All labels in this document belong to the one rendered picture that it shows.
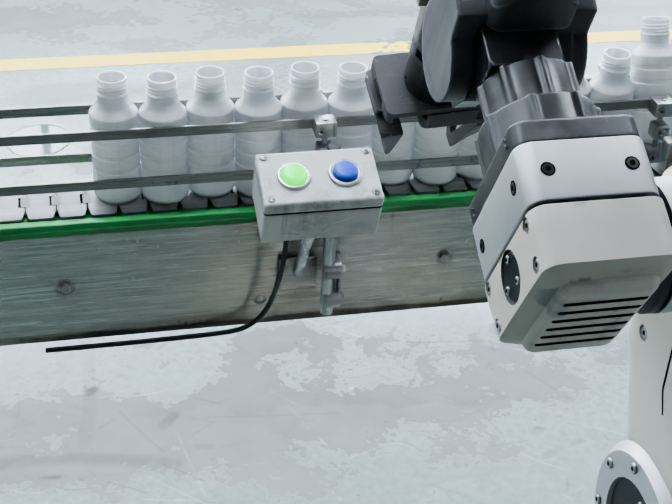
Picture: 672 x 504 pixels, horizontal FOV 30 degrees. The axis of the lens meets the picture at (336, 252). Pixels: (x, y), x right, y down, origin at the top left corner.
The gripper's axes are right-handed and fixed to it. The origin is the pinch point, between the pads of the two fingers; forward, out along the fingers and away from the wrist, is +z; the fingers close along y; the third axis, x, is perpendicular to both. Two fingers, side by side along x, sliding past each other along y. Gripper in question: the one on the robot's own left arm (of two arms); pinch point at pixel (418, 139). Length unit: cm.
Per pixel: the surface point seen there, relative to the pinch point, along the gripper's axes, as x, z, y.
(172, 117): -27.0, 29.6, 19.2
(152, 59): -210, 248, 0
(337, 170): -12.9, 23.8, 2.4
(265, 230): -9.0, 28.5, 11.2
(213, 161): -24.1, 35.7, 14.6
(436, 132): -23.3, 34.0, -14.1
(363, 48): -207, 250, -75
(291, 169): -13.7, 23.7, 7.6
